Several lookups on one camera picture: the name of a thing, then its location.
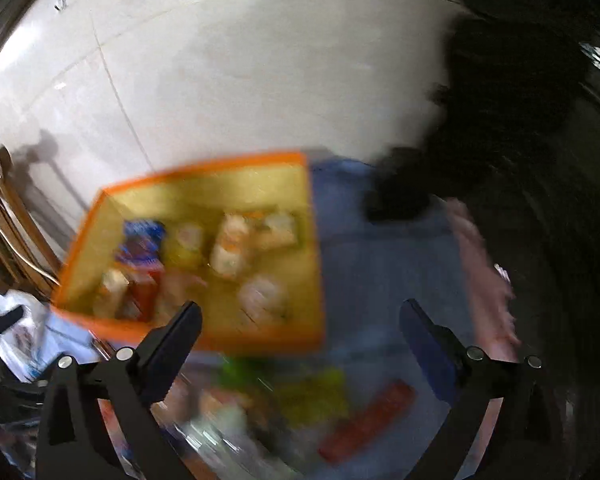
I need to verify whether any red chocolate bar wrapper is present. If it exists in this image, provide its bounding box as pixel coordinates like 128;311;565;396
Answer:
318;379;416;464

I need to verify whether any red snack bag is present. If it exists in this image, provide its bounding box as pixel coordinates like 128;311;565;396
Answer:
130;270;163;322

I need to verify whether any green snack packet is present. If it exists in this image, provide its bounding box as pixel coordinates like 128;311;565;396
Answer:
218;356;266;391

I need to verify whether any blue snack bag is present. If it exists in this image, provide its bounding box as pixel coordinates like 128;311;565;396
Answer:
114;219;166;268

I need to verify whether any yellow snack packet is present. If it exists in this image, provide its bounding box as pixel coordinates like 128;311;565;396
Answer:
272;367;350;428

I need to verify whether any clear white candy bag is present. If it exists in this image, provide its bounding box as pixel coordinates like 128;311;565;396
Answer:
237;274;287;325

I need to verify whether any orange white snack packet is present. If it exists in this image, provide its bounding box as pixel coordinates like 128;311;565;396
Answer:
210;214;252;280

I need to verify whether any white plastic bag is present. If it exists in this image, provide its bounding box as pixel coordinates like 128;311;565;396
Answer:
0;289;54;382

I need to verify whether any brown wooden chair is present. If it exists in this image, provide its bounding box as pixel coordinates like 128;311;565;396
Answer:
0;146;61;300

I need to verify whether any pink patterned cloth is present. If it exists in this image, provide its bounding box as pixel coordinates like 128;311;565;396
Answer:
442;196;524;466

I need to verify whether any blue tablecloth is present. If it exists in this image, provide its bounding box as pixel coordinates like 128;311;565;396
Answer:
9;156;487;480

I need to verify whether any orange cardboard box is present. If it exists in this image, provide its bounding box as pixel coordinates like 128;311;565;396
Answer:
52;152;326;356

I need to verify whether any dark carved wooden furniture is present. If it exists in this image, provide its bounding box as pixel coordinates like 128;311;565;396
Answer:
362;0;600;480

